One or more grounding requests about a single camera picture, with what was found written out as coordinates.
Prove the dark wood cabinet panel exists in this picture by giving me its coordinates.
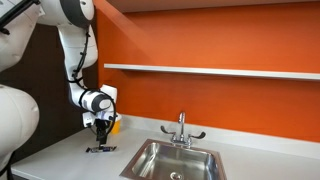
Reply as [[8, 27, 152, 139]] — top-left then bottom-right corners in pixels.
[[0, 23, 100, 164]]

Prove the chrome two-handle faucet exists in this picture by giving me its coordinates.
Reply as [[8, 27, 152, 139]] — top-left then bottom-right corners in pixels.
[[159, 111, 207, 149]]

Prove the white backsplash strip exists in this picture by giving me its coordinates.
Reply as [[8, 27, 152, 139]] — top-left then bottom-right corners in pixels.
[[117, 113, 320, 161]]

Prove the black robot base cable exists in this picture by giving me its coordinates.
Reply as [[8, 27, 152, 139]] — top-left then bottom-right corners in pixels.
[[0, 151, 16, 180]]

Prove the thin white wall shelf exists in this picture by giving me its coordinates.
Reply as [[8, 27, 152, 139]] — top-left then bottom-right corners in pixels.
[[103, 63, 320, 81]]

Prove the small handled object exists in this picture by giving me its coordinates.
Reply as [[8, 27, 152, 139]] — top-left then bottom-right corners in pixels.
[[85, 145, 118, 154]]

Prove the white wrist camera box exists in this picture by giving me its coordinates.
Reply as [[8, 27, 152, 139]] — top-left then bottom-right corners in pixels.
[[82, 111, 97, 129]]

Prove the orange paper cup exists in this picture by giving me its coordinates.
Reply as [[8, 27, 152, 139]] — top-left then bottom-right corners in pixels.
[[110, 114, 123, 135]]

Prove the stainless steel sink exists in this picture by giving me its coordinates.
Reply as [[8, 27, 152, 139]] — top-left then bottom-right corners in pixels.
[[119, 138, 228, 180]]

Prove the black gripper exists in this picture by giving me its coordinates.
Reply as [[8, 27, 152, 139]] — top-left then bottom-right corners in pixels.
[[94, 119, 113, 147]]

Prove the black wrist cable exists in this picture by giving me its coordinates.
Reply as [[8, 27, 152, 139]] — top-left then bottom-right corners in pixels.
[[67, 28, 118, 135]]

